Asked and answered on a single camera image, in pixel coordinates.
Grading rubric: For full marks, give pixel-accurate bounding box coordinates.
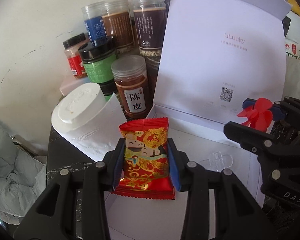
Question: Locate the dark contents clear jar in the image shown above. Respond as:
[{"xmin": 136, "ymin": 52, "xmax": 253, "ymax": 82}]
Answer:
[{"xmin": 146, "ymin": 55, "xmax": 162, "ymax": 100}]

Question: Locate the black-lid red label spice jar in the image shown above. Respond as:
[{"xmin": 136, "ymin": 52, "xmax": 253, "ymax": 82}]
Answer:
[{"xmin": 62, "ymin": 33, "xmax": 88, "ymax": 79}]

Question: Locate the blue label clear jar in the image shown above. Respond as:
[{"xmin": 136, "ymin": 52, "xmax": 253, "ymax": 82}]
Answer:
[{"xmin": 81, "ymin": 2, "xmax": 108, "ymax": 47}]

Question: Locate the lavender gift box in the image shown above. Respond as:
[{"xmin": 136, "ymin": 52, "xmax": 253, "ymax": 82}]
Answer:
[{"xmin": 104, "ymin": 0, "xmax": 293, "ymax": 240}]

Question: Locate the clear plastic clip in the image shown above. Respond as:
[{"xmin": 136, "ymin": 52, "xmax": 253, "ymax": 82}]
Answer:
[{"xmin": 199, "ymin": 151, "xmax": 234, "ymax": 172}]

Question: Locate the white tissue roll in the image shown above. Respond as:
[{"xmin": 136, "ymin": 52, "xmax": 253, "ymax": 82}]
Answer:
[{"xmin": 51, "ymin": 82, "xmax": 127, "ymax": 163}]

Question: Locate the brown label clear jar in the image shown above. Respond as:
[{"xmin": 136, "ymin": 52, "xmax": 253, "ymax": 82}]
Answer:
[{"xmin": 100, "ymin": 0, "xmax": 133, "ymax": 54}]

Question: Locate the red plastic fan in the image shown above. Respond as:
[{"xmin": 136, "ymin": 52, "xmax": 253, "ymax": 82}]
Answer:
[{"xmin": 236, "ymin": 97, "xmax": 274, "ymax": 129}]

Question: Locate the black-lid green label jar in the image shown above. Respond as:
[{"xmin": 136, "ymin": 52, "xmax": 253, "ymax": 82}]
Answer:
[{"xmin": 79, "ymin": 42, "xmax": 118, "ymax": 95}]

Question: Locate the red dragon snack packet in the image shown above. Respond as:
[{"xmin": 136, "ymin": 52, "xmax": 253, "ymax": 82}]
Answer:
[{"xmin": 111, "ymin": 117, "xmax": 177, "ymax": 200}]

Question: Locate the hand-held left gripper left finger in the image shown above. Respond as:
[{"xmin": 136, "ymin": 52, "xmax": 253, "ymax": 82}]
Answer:
[{"xmin": 13, "ymin": 137, "xmax": 127, "ymax": 240}]

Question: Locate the dark purple label jar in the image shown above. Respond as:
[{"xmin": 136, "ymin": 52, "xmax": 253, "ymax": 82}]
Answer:
[{"xmin": 132, "ymin": 0, "xmax": 168, "ymax": 57}]

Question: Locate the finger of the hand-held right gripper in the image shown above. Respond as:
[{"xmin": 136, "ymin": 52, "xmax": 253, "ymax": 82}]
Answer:
[
  {"xmin": 223, "ymin": 121, "xmax": 300, "ymax": 180},
  {"xmin": 242, "ymin": 96, "xmax": 300, "ymax": 140}
]

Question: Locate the pink flat box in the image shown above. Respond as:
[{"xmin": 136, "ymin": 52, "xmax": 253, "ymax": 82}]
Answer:
[{"xmin": 59, "ymin": 76, "xmax": 90, "ymax": 97}]

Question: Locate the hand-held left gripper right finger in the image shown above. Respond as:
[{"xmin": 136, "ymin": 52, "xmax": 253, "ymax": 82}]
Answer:
[{"xmin": 166, "ymin": 140, "xmax": 271, "ymax": 240}]

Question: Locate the white red-logo packet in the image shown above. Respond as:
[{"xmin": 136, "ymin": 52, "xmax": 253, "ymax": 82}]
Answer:
[{"xmin": 285, "ymin": 39, "xmax": 300, "ymax": 58}]

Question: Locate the white label dried peel jar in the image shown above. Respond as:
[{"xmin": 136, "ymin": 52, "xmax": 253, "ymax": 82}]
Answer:
[{"xmin": 111, "ymin": 55, "xmax": 148, "ymax": 119}]

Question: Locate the grey-green puffer jacket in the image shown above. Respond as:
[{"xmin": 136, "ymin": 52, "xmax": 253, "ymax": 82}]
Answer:
[{"xmin": 0, "ymin": 117, "xmax": 48, "ymax": 227}]

